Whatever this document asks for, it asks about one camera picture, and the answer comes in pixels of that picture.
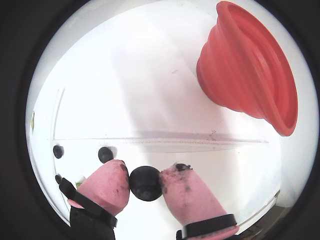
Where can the pink-covered gripper finger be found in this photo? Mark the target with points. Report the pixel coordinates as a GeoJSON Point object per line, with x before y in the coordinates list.
{"type": "Point", "coordinates": [190, 197]}
{"type": "Point", "coordinates": [105, 187]}

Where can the red collapsible silicone cup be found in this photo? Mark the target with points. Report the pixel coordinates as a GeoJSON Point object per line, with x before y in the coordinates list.
{"type": "Point", "coordinates": [237, 75]}

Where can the large green leaf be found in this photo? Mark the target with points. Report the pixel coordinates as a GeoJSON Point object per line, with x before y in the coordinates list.
{"type": "Point", "coordinates": [79, 185]}

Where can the smooth white plastic tube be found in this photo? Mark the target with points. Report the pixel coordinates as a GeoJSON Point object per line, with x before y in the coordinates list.
{"type": "Point", "coordinates": [175, 141]}

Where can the ribbed white plastic tube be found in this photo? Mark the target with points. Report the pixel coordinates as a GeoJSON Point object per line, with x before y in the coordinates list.
{"type": "Point", "coordinates": [58, 105]}

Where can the small green leaf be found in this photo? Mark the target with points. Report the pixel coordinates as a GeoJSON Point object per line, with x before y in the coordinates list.
{"type": "Point", "coordinates": [32, 123]}

